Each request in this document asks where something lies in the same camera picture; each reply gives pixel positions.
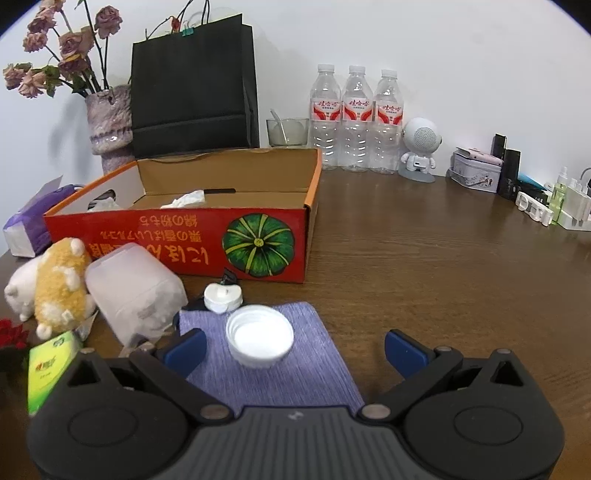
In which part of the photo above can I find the translucent white plastic container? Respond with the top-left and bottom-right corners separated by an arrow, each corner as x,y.
84,244 -> 188,347

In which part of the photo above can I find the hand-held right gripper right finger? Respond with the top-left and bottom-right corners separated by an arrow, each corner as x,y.
359,329 -> 539,423

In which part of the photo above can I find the green paper packet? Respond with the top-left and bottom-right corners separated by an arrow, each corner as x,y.
28,330 -> 84,416

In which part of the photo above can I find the purple woven cloth mat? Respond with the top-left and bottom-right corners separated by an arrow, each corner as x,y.
178,302 -> 365,416

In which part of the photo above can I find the blue flat object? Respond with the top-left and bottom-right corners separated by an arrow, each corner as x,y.
517,173 -> 551,192

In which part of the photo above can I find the clear plastic water bottle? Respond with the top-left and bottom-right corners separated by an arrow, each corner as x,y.
308,64 -> 343,168
339,65 -> 375,172
369,69 -> 404,175

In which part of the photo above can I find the printed grey tin box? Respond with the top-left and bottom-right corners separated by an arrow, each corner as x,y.
447,154 -> 502,193

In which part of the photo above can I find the pink flat case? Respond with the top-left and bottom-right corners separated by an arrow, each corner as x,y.
455,147 -> 503,168

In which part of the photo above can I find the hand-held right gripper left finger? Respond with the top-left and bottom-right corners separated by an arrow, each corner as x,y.
58,329 -> 234,425

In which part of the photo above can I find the clear glass cup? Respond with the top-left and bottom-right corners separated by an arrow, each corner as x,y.
266,117 -> 310,148

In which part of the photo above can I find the purple tissue pack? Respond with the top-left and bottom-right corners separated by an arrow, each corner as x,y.
2,175 -> 86,258

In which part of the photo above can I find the green spray bottle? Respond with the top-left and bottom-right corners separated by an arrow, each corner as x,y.
549,167 -> 570,224

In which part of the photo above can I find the white round plastic lid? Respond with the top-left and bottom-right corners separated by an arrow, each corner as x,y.
226,305 -> 295,369

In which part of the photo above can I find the crumpled white tissue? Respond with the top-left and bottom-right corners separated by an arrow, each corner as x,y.
160,190 -> 206,209

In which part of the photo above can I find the black paper shopping bag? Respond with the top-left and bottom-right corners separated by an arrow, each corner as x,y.
130,0 -> 260,160

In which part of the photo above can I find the small white electric candle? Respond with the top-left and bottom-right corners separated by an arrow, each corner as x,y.
204,282 -> 243,315

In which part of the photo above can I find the red flower decoration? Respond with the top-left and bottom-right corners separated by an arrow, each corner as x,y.
0,318 -> 31,372

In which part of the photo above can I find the dried pink rose bouquet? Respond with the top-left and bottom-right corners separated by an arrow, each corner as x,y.
2,0 -> 132,100

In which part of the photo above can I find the white plastic spoon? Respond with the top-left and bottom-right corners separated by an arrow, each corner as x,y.
269,109 -> 289,144

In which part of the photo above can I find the red cardboard box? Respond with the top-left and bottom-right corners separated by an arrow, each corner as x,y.
44,148 -> 323,284

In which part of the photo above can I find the white robot figure speaker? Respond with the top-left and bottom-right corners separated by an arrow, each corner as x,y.
398,117 -> 445,183

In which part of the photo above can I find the white and yellow plush toy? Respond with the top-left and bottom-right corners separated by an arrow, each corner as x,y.
4,237 -> 98,337

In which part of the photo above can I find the purple mottled ceramic vase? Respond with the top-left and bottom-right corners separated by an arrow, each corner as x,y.
85,84 -> 137,175

